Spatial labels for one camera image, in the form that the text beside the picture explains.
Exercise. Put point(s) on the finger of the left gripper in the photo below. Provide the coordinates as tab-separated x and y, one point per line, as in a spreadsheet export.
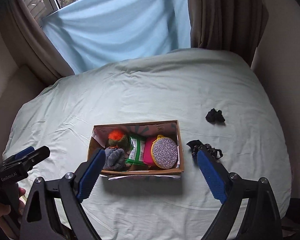
27	163
21	154

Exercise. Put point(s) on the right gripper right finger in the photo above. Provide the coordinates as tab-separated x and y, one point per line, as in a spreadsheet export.
261	219

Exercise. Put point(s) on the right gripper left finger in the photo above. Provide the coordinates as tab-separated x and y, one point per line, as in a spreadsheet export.
54	208

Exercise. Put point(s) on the grey fuzzy sock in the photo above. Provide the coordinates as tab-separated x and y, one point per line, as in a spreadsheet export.
115	159

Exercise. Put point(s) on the orange pompom toy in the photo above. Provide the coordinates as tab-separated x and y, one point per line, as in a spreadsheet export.
118	139

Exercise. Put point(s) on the black patterned cloth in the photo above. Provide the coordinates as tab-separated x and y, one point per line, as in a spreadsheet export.
197	145

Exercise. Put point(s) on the green tissue pack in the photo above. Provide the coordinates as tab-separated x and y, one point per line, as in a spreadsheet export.
137	146

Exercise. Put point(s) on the black scrunchie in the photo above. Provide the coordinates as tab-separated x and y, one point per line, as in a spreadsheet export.
215	116

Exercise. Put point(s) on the magenta zip pouch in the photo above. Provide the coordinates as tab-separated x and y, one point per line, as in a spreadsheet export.
147	157

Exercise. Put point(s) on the glittery round sponge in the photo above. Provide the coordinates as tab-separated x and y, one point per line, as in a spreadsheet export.
164	152

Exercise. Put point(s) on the left hand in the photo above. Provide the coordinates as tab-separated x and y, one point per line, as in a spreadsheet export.
5	210

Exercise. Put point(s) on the left brown curtain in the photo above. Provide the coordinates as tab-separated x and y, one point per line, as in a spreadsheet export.
28	45

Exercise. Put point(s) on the brown curtain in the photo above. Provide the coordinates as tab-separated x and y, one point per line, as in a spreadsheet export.
232	25
28	45

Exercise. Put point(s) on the cardboard box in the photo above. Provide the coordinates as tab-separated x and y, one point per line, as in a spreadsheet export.
170	128

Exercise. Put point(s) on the light blue window sheet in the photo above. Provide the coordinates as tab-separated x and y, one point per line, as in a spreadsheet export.
91	33

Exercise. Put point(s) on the right brown curtain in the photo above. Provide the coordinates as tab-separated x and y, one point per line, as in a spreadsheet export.
232	25

